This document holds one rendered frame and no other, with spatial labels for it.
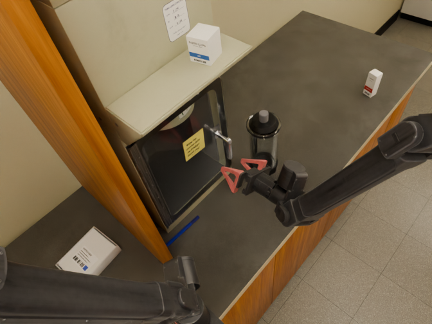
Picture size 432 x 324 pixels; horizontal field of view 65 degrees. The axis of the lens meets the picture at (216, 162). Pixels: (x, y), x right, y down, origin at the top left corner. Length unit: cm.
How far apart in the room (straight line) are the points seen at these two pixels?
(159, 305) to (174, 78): 43
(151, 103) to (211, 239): 57
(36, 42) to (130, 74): 25
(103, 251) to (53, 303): 73
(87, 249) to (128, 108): 61
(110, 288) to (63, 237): 80
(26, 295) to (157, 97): 42
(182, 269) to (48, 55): 44
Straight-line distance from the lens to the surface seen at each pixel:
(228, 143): 98
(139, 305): 54
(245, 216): 114
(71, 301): 45
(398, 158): 63
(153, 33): 72
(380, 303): 211
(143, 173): 86
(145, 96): 69
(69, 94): 54
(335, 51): 176
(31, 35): 49
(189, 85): 69
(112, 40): 67
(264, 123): 106
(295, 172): 85
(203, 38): 70
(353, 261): 215
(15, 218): 136
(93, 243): 118
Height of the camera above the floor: 195
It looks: 52 degrees down
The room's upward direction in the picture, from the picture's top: 10 degrees counter-clockwise
